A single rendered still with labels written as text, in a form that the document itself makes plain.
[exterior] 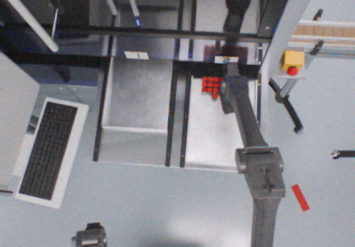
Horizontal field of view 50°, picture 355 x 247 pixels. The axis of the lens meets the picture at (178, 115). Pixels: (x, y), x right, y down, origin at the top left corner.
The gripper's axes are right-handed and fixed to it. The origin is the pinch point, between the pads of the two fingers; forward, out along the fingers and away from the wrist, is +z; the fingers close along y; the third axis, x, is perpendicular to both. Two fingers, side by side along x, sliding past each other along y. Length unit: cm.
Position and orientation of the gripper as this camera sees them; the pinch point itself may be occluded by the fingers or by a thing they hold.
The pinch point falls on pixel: (228, 106)
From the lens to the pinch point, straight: 151.3
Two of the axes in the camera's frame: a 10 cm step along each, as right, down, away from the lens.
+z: 0.5, 2.7, 9.6
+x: -9.8, 1.7, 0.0
